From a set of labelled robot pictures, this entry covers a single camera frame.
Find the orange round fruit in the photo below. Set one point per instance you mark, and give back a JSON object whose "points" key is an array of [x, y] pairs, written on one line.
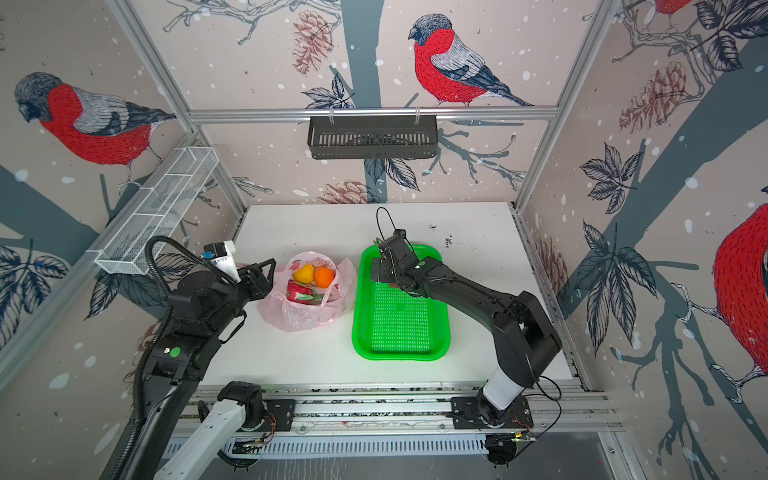
{"points": [[324, 277]]}

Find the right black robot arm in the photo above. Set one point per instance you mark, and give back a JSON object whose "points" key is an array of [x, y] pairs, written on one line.
{"points": [[524, 338]]}

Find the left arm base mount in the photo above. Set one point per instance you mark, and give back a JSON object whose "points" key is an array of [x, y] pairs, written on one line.
{"points": [[270, 416]]}

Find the black hanging wall basket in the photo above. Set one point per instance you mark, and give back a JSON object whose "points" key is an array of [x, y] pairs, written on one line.
{"points": [[373, 137]]}

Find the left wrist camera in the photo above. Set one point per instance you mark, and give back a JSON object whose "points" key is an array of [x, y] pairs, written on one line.
{"points": [[221, 256]]}

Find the aluminium rail base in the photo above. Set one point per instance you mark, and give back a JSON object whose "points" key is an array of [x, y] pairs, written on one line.
{"points": [[389, 419]]}

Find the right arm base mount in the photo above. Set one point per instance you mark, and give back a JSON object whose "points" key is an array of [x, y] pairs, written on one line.
{"points": [[476, 413]]}

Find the white wire mesh shelf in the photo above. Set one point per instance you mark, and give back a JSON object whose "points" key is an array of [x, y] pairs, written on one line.
{"points": [[161, 208]]}

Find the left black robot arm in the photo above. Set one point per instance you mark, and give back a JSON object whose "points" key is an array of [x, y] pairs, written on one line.
{"points": [[199, 309]]}

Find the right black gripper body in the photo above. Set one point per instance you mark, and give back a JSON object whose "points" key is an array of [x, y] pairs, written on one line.
{"points": [[387, 272]]}

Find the pink plastic bag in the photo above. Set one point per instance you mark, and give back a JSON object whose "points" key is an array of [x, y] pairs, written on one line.
{"points": [[338, 299]]}

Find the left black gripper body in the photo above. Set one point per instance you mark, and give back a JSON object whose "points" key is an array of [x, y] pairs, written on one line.
{"points": [[252, 286]]}

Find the green plastic basket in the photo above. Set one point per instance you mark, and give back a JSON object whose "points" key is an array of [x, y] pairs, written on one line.
{"points": [[389, 324]]}

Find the yellow fruit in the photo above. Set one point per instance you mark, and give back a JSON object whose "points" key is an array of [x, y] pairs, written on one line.
{"points": [[305, 274]]}

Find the red green dragon fruit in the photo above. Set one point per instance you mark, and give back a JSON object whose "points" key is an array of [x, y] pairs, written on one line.
{"points": [[302, 294]]}

